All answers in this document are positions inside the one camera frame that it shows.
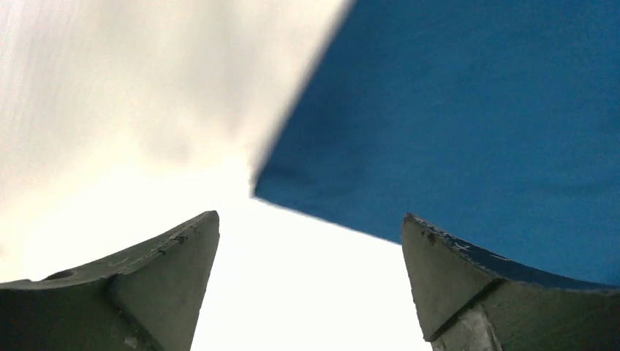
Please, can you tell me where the blue t-shirt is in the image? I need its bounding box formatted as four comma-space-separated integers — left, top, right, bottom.
255, 1, 619, 285

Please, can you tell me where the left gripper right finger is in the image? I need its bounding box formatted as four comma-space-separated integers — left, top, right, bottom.
401, 213, 619, 351

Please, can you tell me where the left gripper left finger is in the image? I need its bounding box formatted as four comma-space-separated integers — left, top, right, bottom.
1, 211, 219, 351

